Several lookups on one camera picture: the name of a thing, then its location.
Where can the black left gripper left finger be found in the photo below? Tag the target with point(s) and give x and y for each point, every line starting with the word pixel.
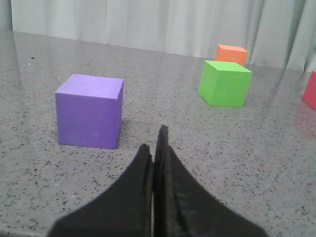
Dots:
pixel 123 210

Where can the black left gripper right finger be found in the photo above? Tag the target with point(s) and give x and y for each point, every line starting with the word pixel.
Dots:
pixel 183 208

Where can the purple foam cube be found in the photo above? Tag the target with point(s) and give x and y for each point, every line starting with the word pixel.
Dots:
pixel 89 111

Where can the green foam cube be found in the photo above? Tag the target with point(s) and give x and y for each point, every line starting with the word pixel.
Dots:
pixel 224 83

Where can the left orange foam cube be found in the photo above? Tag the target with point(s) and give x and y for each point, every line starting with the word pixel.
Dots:
pixel 230 53

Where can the large red foam cube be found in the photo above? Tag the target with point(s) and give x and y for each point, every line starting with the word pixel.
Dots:
pixel 309 95

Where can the grey-green curtain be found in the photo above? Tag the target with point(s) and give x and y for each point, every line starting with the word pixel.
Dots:
pixel 276 33

